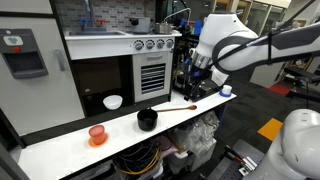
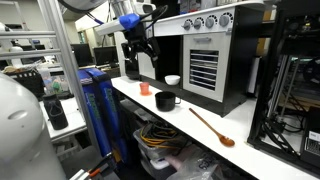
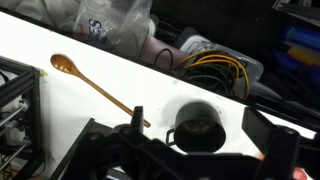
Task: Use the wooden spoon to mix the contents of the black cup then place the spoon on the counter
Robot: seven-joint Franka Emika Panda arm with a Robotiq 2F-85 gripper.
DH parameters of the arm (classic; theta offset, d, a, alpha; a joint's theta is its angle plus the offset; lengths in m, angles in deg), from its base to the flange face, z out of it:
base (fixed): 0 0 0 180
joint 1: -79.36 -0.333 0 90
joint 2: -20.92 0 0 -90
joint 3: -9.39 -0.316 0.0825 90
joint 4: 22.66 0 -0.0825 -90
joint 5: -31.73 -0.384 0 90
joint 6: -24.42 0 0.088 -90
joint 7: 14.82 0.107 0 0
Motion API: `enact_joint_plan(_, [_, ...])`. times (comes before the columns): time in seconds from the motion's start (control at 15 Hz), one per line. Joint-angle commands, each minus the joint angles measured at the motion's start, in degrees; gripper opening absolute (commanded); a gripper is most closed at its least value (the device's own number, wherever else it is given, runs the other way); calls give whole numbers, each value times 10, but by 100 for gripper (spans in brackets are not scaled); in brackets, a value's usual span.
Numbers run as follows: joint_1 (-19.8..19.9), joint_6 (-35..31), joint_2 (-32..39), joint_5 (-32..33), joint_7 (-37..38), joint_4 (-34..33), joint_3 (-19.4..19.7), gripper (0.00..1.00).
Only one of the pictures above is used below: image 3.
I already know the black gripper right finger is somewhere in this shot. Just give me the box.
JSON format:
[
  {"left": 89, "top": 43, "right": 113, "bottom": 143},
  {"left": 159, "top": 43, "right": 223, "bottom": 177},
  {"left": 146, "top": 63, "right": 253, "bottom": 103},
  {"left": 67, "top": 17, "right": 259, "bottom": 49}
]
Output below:
[{"left": 241, "top": 106, "right": 302, "bottom": 180}]

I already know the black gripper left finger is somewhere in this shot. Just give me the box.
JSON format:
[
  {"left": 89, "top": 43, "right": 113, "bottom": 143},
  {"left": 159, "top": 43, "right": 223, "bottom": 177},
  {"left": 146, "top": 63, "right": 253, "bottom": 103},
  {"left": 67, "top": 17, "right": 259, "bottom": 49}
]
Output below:
[{"left": 113, "top": 105, "right": 158, "bottom": 151}]

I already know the wooden spoon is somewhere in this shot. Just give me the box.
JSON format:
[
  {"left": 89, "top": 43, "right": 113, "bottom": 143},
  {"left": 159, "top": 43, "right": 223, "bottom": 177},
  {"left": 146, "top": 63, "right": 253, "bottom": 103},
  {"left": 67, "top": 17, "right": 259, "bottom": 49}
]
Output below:
[{"left": 49, "top": 53, "right": 152, "bottom": 129}]

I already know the pink soft object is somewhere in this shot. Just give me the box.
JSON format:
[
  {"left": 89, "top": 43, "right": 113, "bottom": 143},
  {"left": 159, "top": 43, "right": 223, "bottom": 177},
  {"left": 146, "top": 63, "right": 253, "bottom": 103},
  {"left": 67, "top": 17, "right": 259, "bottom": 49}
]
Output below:
[{"left": 138, "top": 33, "right": 189, "bottom": 71}]

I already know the clear plastic bag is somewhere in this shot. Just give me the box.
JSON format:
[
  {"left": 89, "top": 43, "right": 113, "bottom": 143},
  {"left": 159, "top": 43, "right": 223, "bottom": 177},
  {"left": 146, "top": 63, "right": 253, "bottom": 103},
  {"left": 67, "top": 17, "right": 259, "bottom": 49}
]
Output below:
[{"left": 73, "top": 0, "right": 153, "bottom": 58}]

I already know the black cup with handle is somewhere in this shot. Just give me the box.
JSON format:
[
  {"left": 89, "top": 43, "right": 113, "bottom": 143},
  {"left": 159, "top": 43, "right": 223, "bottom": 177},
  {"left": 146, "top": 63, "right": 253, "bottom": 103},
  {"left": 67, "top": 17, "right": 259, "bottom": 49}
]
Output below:
[{"left": 165, "top": 101, "right": 227, "bottom": 154}]

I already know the clear plastic cable bin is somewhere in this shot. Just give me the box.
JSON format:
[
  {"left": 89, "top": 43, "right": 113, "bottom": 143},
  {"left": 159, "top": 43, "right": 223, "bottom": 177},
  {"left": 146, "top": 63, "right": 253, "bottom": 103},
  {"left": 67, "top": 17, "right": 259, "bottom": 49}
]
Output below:
[{"left": 173, "top": 34, "right": 264, "bottom": 101}]

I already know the yellow cable bundle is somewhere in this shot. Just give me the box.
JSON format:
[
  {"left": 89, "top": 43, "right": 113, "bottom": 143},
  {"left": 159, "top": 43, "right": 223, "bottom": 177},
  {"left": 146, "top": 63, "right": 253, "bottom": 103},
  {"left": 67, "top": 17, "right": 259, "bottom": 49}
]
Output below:
[{"left": 178, "top": 49, "right": 251, "bottom": 99}]

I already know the black metal frame machine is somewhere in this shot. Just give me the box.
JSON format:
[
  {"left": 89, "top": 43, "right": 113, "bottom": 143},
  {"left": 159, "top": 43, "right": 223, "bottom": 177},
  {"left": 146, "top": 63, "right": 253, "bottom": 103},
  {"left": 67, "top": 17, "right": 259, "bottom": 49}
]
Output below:
[{"left": 0, "top": 55, "right": 45, "bottom": 180}]

